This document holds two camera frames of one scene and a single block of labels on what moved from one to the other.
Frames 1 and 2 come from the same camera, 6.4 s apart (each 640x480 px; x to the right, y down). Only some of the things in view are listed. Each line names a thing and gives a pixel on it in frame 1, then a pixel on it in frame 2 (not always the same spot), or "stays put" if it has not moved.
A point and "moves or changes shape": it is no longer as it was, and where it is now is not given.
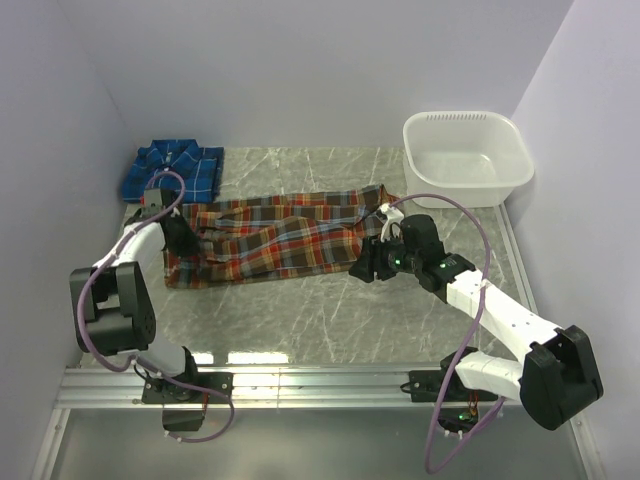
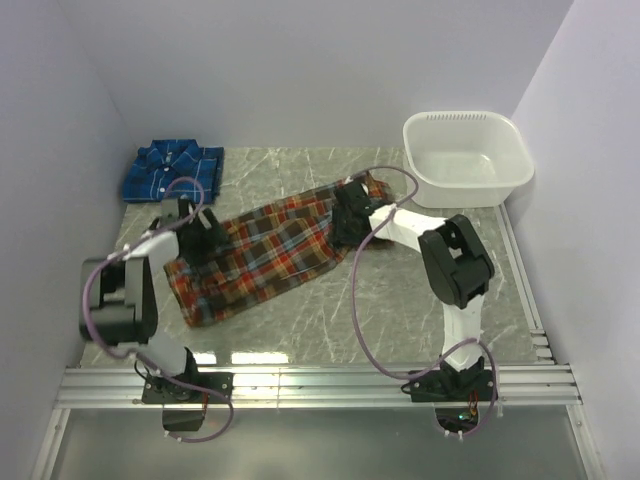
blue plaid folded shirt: [202, 169] stays put
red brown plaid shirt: [277, 237] moves or changes shape
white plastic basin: [472, 158] stays put
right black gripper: [372, 258] -> [338, 232]
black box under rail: [182, 419] stays put
